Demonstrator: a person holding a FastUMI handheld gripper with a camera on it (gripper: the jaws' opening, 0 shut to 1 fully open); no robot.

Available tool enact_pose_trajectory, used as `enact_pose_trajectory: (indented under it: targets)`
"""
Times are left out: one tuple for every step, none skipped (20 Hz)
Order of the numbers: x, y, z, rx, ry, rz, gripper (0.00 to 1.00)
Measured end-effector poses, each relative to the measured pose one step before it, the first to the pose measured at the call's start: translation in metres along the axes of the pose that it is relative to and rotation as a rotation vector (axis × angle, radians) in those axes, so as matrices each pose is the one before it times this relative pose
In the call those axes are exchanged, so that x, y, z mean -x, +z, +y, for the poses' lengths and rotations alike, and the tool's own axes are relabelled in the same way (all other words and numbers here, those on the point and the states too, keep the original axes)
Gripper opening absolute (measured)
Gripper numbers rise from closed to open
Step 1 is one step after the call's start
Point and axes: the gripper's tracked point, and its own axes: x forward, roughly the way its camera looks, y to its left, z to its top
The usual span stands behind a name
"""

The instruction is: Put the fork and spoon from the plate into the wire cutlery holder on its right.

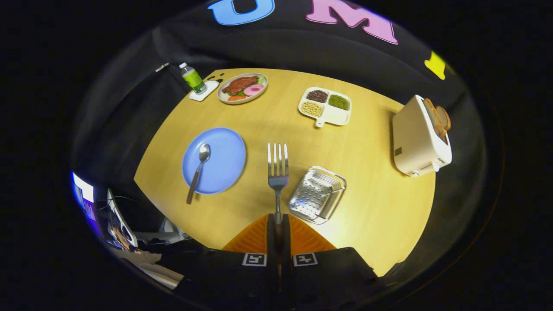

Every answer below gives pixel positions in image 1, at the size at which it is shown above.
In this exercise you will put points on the white framed object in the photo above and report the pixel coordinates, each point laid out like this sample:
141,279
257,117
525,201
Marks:
121,222

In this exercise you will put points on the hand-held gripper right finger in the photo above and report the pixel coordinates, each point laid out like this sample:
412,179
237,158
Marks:
286,242

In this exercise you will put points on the pink toy ham slice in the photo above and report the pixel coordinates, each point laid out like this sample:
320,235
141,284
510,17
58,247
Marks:
254,90

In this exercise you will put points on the small white tag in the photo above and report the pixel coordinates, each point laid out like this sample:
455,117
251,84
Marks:
162,67

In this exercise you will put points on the silver metal fork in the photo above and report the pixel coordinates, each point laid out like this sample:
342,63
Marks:
278,179

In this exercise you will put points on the computer monitor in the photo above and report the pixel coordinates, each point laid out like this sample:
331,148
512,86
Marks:
84,194

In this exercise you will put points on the orange toy carrot slice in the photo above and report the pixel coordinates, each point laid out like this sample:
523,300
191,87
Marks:
236,98

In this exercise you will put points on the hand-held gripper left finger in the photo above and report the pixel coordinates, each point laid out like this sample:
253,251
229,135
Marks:
272,242

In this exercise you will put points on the cream white toaster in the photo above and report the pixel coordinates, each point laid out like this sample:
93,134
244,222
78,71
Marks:
414,138

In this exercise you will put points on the white cloth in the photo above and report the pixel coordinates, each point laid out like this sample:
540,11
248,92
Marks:
151,265

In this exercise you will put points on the green label water bottle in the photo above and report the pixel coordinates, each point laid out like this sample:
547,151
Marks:
193,79

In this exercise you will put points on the black backdrop cloth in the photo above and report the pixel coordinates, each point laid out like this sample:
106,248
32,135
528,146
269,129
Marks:
281,52

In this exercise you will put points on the silver metal spoon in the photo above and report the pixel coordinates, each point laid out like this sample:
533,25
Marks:
203,153

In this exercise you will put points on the brown bread slice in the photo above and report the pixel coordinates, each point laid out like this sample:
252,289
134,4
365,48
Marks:
445,119
432,114

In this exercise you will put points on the round plate with food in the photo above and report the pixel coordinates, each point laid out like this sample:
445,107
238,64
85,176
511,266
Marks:
224,98

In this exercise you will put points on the brown toy steak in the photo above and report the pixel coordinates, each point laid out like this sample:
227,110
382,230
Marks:
239,85

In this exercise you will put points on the white square coaster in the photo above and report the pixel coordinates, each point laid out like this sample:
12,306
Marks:
209,91

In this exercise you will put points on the perforated metal tray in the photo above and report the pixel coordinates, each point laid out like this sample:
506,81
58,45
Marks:
313,198

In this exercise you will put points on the blue round plate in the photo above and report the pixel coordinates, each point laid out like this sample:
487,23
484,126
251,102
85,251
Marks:
224,164

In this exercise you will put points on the white divided bean dish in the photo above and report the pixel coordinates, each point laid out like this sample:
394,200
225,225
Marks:
337,115

